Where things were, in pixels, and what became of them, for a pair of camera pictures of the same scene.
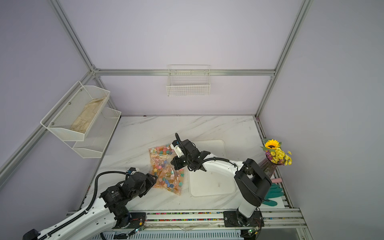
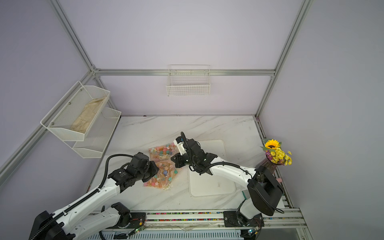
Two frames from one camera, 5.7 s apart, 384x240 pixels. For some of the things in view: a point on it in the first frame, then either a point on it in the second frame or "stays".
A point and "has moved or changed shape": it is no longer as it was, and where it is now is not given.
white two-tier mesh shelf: x=82 y=120 stays
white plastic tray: x=203 y=183 stays
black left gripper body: x=149 y=183 → x=150 y=171
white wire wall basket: x=188 y=80 stays
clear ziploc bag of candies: x=168 y=178 has moved or changed shape
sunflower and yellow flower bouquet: x=274 y=153 stays
